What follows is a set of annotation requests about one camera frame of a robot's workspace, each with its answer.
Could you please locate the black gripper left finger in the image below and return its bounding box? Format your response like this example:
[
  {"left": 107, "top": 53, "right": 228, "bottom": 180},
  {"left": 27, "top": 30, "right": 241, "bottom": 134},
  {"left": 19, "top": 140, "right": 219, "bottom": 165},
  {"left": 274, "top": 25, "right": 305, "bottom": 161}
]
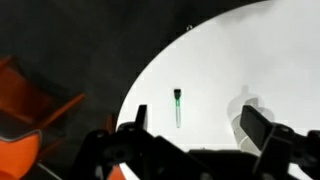
[{"left": 70, "top": 104, "right": 208, "bottom": 180}]

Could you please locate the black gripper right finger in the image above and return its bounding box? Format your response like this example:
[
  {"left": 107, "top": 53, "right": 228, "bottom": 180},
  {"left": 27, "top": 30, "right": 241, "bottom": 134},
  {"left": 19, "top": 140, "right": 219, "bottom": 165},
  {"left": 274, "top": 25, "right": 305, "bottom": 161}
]
[{"left": 239, "top": 104, "right": 320, "bottom": 180}]

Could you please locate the green pen with black cap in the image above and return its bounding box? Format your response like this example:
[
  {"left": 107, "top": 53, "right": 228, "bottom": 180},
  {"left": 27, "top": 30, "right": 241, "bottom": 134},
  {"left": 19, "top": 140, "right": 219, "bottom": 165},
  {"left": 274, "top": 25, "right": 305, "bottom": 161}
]
[{"left": 173, "top": 87, "right": 183, "bottom": 129}]

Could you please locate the orange chair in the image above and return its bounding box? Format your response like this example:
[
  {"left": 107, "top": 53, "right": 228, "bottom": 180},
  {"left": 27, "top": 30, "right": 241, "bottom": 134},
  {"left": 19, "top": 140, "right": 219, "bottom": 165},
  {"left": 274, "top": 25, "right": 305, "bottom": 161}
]
[{"left": 0, "top": 55, "right": 127, "bottom": 180}]

